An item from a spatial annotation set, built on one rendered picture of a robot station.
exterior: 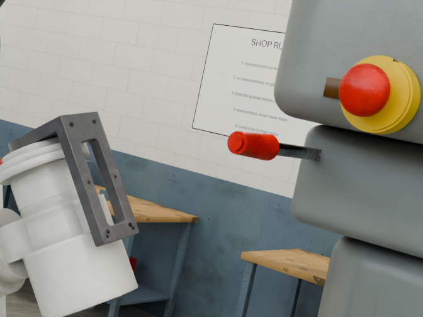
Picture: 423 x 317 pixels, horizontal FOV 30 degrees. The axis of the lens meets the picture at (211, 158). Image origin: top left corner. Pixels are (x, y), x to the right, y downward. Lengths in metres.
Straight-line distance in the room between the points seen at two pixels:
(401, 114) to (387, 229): 0.16
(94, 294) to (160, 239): 5.88
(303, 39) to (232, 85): 5.40
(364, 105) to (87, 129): 0.20
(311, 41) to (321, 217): 0.18
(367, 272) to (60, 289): 0.36
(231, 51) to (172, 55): 0.57
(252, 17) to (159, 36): 0.90
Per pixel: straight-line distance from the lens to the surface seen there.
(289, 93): 0.68
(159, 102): 6.49
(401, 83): 0.61
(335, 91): 0.66
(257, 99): 5.94
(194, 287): 6.20
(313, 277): 4.73
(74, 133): 0.51
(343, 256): 0.80
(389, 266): 0.78
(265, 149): 0.67
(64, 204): 0.52
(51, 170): 0.52
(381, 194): 0.74
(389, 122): 0.61
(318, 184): 0.76
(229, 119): 6.06
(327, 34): 0.67
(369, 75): 0.59
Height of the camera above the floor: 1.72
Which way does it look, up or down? 4 degrees down
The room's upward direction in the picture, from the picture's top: 12 degrees clockwise
